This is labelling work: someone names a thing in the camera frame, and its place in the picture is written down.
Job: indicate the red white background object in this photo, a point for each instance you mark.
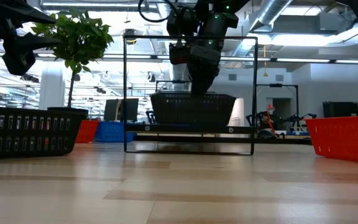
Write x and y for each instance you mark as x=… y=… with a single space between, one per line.
x=270 y=109

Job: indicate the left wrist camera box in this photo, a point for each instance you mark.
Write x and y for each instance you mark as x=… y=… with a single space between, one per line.
x=19 y=63

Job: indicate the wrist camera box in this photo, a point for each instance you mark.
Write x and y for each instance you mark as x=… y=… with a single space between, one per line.
x=19 y=63
x=179 y=54

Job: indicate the black metal shelf rack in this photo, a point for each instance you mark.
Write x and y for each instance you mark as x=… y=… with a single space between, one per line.
x=182 y=128

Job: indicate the black background equipment rack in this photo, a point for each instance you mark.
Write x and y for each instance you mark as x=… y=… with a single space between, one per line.
x=340 y=109

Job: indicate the black computer monitor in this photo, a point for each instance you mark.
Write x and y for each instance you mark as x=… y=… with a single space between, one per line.
x=110 y=109

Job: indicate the background robot station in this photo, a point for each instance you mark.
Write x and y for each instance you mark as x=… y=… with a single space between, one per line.
x=264 y=133

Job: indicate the black ceiling device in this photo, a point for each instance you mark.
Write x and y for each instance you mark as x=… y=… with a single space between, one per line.
x=130 y=32

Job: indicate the ceiling light rail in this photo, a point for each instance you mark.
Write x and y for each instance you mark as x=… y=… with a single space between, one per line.
x=135 y=57

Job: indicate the black table border rail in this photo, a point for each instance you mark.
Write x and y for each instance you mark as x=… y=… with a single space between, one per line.
x=275 y=140

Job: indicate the green leafy indoor tree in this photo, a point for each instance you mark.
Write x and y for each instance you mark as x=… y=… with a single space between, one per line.
x=73 y=34

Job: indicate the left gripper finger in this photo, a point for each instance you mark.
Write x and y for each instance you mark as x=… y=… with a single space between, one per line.
x=36 y=43
x=26 y=12

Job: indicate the white building pillar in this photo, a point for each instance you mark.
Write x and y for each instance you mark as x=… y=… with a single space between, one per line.
x=51 y=87

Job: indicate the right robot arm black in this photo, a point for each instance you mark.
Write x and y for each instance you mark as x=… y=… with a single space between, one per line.
x=216 y=21

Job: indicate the black slotted plastic basket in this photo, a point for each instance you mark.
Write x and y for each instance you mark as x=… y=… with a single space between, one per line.
x=26 y=133
x=172 y=109

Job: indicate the blue slotted plastic basket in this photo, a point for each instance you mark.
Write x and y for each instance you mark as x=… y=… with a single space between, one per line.
x=110 y=132

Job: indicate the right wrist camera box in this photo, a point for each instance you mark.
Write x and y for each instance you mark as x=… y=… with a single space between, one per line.
x=179 y=54

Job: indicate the silver spiral ceiling duct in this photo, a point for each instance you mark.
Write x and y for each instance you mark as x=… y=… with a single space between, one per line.
x=272 y=9

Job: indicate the black background frame stand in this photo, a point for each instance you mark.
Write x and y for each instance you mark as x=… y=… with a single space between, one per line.
x=275 y=85
x=172 y=81

